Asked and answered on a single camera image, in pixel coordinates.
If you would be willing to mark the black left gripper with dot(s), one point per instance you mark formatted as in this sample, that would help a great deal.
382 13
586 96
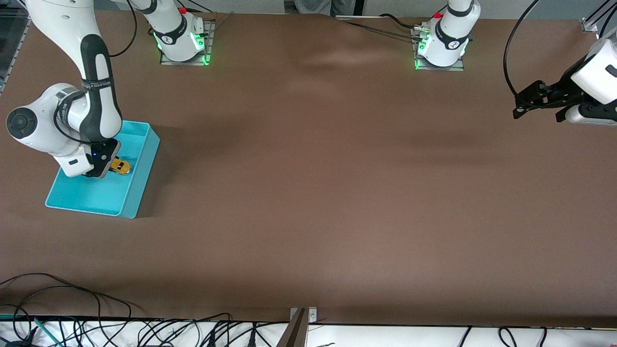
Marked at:
563 90

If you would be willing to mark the yellow beetle toy car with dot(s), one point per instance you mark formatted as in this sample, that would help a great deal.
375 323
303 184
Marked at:
121 166

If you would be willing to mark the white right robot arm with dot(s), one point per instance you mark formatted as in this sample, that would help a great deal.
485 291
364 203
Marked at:
58 19

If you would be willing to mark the teal plastic bin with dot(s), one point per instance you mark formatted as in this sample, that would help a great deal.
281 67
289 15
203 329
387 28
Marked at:
106 193

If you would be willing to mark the person legs grey trousers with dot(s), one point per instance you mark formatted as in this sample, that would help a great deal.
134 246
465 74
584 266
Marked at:
323 6

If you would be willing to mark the small aluminium corner bracket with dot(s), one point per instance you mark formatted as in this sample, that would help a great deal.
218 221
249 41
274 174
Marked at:
589 25

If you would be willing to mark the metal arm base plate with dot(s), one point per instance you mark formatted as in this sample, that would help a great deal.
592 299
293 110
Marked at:
438 68
210 33

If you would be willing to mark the aluminium rail strip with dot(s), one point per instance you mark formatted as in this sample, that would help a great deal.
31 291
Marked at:
366 18

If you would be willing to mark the metal table edge bracket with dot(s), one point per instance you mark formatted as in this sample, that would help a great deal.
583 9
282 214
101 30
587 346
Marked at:
295 332

